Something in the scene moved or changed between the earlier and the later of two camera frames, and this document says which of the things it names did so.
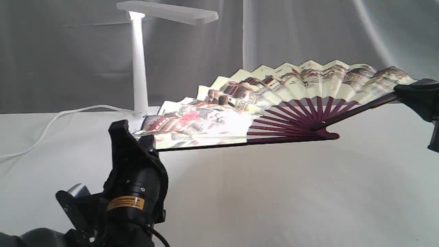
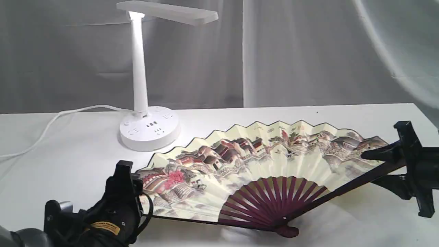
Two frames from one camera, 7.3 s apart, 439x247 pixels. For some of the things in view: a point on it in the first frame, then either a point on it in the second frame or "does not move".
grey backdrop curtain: x=74 y=56 does not move
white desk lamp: x=138 y=10 does not move
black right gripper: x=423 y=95 to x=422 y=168
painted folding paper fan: x=312 y=101 to x=273 y=176
